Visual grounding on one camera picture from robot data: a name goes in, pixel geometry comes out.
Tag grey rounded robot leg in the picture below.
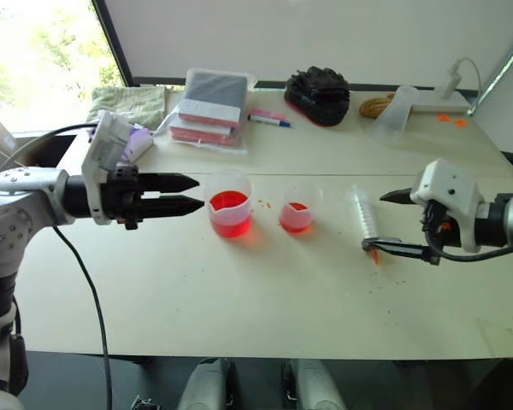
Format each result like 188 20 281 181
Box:
286 357 348 410
176 357 237 410

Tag white marker with blue cap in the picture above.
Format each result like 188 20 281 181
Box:
247 108 292 129

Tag black crumpled fabric pile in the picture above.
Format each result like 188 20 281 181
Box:
283 65 352 129

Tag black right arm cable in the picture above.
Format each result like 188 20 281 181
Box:
426 238 513 263

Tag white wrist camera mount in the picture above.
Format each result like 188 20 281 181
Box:
80 109 133 226
409 158 491 254

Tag white charger with cable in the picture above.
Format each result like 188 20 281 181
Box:
434 56 485 98

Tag green folded cloth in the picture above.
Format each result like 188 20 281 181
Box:
86 85 168 130

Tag stack of pink books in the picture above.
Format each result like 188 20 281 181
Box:
159 67 258 156

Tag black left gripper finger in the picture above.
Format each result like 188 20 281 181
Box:
136 172 201 194
138 194 206 220

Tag small clear cup red liquid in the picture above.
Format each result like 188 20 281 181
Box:
280 184 325 234

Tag purple and white pouch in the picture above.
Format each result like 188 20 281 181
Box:
126 122 156 164

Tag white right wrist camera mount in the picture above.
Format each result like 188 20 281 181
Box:
409 158 491 254

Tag tan rope coil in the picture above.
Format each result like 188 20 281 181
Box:
358 94 395 120

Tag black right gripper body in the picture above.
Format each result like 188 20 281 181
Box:
418 199 463 267

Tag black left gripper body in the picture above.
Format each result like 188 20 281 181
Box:
100 163 145 232

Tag white flat board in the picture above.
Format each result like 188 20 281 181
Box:
409 90 472 114

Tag large beaker red liquid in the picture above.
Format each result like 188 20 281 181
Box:
202 168 255 241

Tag silver metal bar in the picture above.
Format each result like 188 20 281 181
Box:
467 32 513 115

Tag clear syringe with orange tip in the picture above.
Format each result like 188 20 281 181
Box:
347 184 385 267

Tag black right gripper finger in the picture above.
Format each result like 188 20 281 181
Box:
379 186 414 205
362 237 429 260

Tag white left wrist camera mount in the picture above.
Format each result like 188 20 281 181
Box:
80 109 133 226

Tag clear plastic bag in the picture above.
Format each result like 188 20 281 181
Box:
373 85 419 149

